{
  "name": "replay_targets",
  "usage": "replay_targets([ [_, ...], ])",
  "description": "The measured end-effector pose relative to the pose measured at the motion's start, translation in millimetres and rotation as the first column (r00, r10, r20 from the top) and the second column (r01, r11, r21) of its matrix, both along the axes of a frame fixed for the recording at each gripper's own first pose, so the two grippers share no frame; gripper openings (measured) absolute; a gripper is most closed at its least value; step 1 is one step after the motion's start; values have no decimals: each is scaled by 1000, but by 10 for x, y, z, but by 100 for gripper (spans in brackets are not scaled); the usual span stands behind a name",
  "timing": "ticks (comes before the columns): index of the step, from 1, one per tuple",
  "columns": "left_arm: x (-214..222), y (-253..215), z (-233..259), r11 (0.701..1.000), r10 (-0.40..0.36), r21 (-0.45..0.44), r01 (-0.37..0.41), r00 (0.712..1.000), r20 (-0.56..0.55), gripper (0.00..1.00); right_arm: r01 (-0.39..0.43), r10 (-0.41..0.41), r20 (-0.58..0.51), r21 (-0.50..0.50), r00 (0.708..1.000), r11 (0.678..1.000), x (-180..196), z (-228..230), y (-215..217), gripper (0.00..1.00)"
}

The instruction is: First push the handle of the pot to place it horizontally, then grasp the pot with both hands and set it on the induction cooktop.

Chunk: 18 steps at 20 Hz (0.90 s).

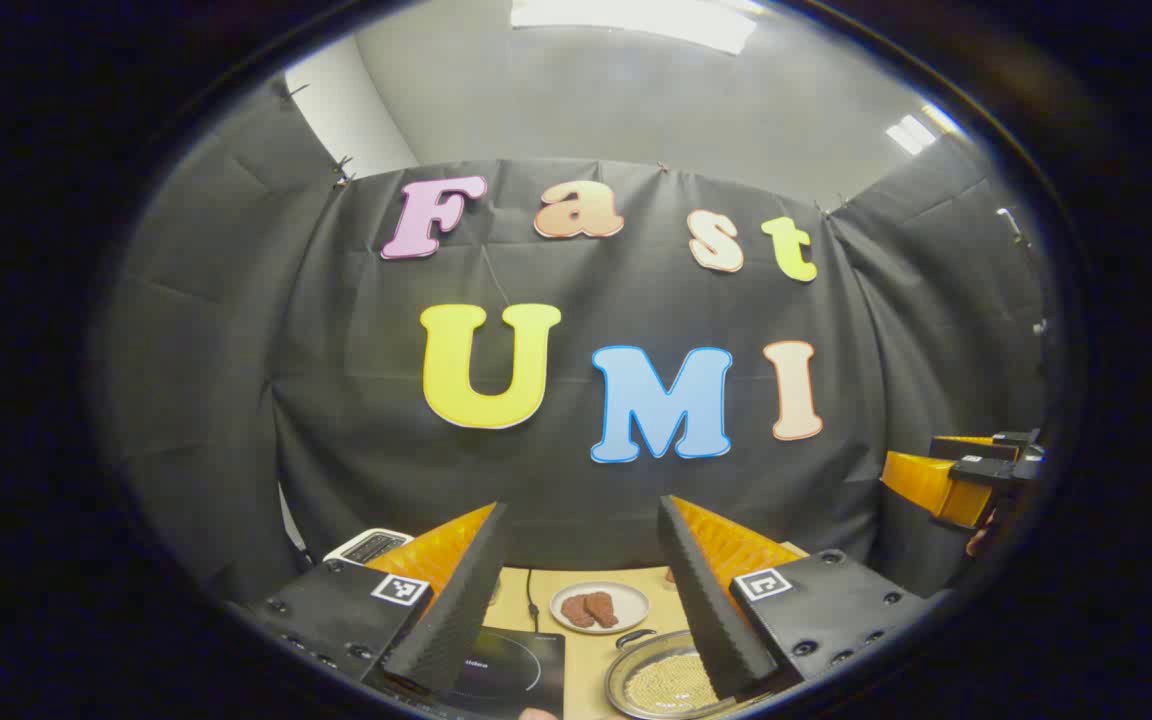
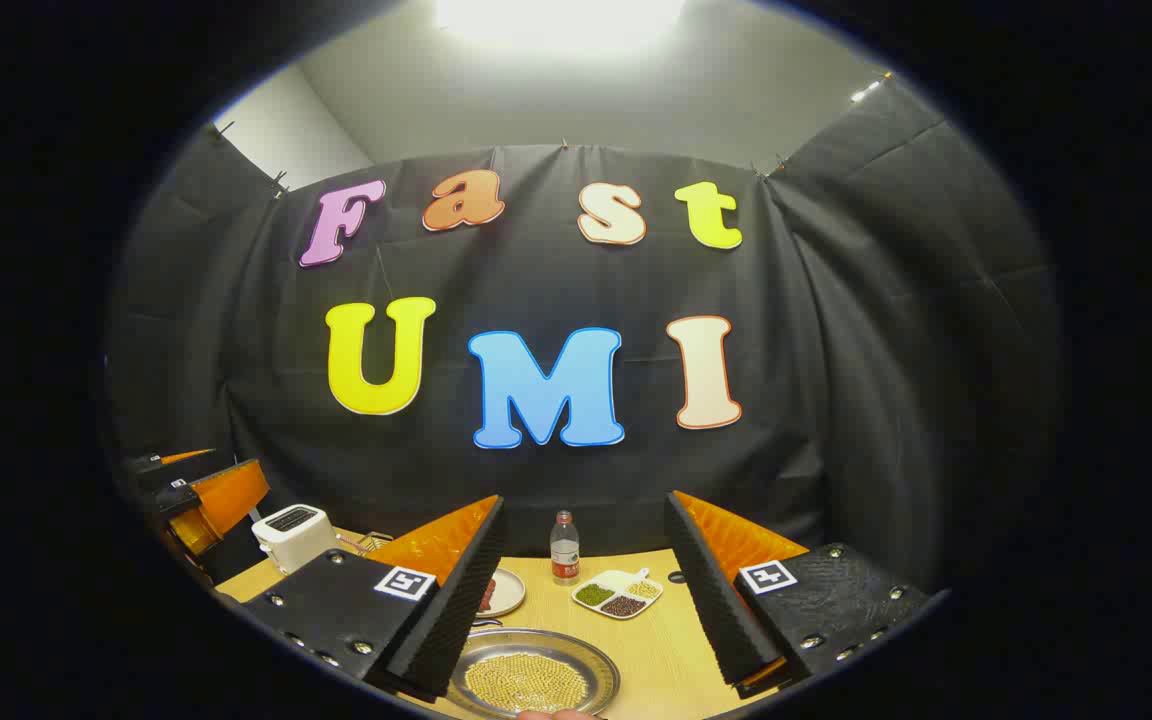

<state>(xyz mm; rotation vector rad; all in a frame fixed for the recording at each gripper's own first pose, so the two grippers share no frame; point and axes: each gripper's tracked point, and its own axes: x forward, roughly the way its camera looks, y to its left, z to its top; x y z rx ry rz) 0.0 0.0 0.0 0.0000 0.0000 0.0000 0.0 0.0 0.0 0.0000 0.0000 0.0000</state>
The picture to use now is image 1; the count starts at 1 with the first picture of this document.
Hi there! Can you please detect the steel pot with black handle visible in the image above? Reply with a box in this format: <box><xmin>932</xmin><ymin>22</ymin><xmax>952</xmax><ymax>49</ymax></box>
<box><xmin>604</xmin><ymin>628</ymin><xmax>737</xmax><ymax>720</ymax></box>

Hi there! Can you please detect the black backdrop cloth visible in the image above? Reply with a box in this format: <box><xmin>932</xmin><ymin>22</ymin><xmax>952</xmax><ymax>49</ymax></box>
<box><xmin>96</xmin><ymin>75</ymin><xmax>1057</xmax><ymax>611</ymax></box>

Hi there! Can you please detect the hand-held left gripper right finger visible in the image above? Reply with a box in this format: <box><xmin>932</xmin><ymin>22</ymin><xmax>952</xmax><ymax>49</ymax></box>
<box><xmin>656</xmin><ymin>494</ymin><xmax>929</xmax><ymax>701</ymax></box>

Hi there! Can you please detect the pile of soybeans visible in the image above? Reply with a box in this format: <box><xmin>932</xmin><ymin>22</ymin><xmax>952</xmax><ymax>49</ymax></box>
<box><xmin>626</xmin><ymin>650</ymin><xmax>717</xmax><ymax>713</ymax></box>

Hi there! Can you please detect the white round plate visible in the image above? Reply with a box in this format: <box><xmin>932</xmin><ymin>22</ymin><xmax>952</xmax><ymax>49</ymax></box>
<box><xmin>549</xmin><ymin>581</ymin><xmax>651</xmax><ymax>636</ymax></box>

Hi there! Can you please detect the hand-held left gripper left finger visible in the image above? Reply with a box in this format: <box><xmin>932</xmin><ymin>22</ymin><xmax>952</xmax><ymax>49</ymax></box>
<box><xmin>224</xmin><ymin>500</ymin><xmax>514</xmax><ymax>696</ymax></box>

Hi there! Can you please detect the white toaster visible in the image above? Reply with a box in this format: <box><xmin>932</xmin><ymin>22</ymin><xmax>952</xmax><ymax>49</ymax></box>
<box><xmin>323</xmin><ymin>528</ymin><xmax>415</xmax><ymax>564</ymax></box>

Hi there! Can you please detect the small ceiling light panel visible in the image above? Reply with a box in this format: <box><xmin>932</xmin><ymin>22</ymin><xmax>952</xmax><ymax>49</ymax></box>
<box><xmin>886</xmin><ymin>103</ymin><xmax>962</xmax><ymax>156</ymax></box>

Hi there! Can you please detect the black induction cooktop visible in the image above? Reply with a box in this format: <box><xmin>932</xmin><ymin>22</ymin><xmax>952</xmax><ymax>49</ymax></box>
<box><xmin>436</xmin><ymin>625</ymin><xmax>567</xmax><ymax>720</ymax></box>

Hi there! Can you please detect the large ceiling light panel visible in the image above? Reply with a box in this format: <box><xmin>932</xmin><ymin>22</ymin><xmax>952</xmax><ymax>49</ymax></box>
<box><xmin>511</xmin><ymin>0</ymin><xmax>767</xmax><ymax>53</ymax></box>

